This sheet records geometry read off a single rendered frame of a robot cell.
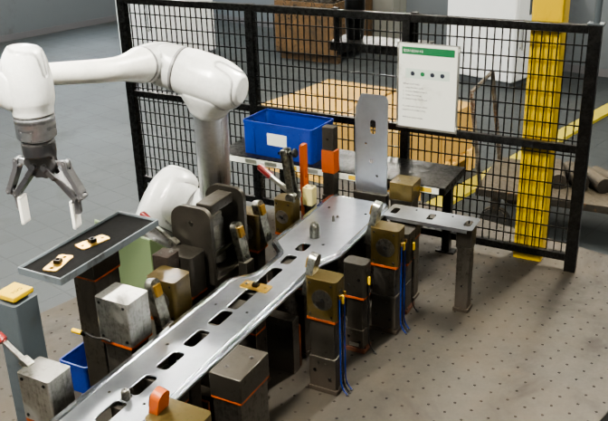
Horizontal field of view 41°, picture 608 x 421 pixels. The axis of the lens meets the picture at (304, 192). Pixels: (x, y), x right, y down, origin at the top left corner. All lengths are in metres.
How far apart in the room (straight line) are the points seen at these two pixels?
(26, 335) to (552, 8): 1.82
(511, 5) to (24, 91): 6.26
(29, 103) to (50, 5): 9.71
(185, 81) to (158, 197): 0.60
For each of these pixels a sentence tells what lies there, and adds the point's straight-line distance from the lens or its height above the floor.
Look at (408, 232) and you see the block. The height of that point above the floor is 0.98.
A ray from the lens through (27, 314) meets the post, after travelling 1.95.
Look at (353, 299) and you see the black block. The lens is 2.34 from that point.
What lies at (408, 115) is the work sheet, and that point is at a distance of 2.90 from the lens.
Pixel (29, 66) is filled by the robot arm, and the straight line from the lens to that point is 1.83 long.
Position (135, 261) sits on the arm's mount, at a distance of 2.69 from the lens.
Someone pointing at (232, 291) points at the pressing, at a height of 1.00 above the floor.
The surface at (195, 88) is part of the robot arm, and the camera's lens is 2.22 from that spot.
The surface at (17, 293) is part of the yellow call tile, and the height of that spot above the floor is 1.16.
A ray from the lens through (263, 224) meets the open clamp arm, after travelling 2.41.
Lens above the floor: 2.04
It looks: 22 degrees down
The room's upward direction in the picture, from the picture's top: 2 degrees counter-clockwise
